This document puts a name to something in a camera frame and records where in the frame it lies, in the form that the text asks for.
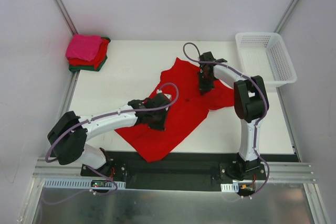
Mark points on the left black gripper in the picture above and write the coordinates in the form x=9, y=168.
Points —
x=156, y=119

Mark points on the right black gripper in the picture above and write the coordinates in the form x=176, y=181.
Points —
x=206, y=82

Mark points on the red t shirt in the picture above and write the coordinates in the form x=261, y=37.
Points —
x=100, y=57
x=184, y=116

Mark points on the white plastic basket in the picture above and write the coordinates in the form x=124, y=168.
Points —
x=265, y=54

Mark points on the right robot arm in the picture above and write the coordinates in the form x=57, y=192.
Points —
x=250, y=105

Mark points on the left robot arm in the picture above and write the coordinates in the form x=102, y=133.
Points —
x=69, y=136

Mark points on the folded red t shirt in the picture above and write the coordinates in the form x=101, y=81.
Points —
x=100, y=57

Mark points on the folded green t shirt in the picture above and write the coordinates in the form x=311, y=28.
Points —
x=75, y=69

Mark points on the folded pink t shirt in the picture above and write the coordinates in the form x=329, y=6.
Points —
x=83, y=47

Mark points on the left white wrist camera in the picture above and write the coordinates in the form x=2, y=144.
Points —
x=168, y=96

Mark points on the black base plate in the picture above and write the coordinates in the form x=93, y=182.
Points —
x=180, y=171

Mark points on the right grey cable duct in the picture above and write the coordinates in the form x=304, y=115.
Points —
x=230, y=188

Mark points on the grey cable duct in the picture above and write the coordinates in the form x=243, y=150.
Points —
x=82, y=184
x=230, y=188

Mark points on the left grey cable duct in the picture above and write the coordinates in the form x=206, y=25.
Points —
x=82, y=184

